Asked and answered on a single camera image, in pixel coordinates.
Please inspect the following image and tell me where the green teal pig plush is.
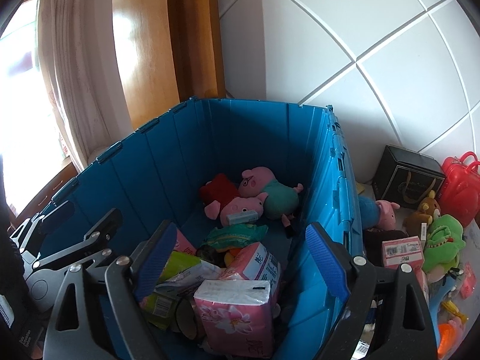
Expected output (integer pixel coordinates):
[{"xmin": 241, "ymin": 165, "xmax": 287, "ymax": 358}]
[{"xmin": 238, "ymin": 166, "xmax": 304, "ymax": 228}]

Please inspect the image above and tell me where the pink pig plush in crate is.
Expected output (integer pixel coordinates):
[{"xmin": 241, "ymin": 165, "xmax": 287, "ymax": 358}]
[{"xmin": 204, "ymin": 193, "xmax": 269, "ymax": 227}]

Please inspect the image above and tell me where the blue plastic storage crate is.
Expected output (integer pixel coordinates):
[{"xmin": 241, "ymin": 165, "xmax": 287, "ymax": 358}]
[{"xmin": 38, "ymin": 99, "xmax": 363, "ymax": 359}]

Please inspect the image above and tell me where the orange plastic toy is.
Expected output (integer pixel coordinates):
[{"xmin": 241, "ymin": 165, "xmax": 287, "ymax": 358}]
[{"xmin": 438, "ymin": 319, "xmax": 464, "ymax": 359}]

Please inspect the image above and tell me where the green frog plush toy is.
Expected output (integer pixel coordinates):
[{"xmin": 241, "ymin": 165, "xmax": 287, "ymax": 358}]
[{"xmin": 422, "ymin": 214, "xmax": 466, "ymax": 284}]

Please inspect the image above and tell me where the pink tissue pack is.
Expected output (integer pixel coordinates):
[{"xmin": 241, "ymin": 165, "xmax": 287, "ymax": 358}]
[
  {"xmin": 382, "ymin": 236, "xmax": 424, "ymax": 270},
  {"xmin": 193, "ymin": 280, "xmax": 272, "ymax": 359}
]

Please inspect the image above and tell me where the yellow plastic clip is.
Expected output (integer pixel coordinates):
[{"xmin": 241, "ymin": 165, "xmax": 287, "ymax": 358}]
[{"xmin": 441, "ymin": 300, "xmax": 469, "ymax": 324}]

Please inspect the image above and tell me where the white blue wipes packet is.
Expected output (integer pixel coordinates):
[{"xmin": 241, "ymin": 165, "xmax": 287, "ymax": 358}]
[{"xmin": 154, "ymin": 260, "xmax": 224, "ymax": 299}]

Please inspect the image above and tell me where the white curtain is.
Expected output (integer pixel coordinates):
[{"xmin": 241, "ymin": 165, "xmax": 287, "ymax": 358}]
[{"xmin": 37, "ymin": 0, "xmax": 133, "ymax": 172}]

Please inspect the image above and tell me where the black gift box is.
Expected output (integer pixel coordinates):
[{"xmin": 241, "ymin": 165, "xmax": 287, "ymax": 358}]
[{"xmin": 372, "ymin": 145, "xmax": 445, "ymax": 209}]

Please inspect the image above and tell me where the brown bear plush toy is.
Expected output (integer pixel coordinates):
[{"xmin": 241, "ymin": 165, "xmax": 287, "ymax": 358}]
[{"xmin": 403, "ymin": 190, "xmax": 441, "ymax": 236}]

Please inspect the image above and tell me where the blue pink pig plush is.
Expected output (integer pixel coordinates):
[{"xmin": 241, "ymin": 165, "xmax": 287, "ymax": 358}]
[{"xmin": 358, "ymin": 196, "xmax": 400, "ymax": 231}]

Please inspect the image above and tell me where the red plastic toy suitcase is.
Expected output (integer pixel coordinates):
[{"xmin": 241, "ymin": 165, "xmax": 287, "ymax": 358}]
[{"xmin": 439, "ymin": 151, "xmax": 480, "ymax": 227}]

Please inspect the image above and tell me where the small pink tissue packet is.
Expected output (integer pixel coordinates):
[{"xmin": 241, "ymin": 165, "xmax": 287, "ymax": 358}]
[{"xmin": 460, "ymin": 262, "xmax": 477, "ymax": 299}]

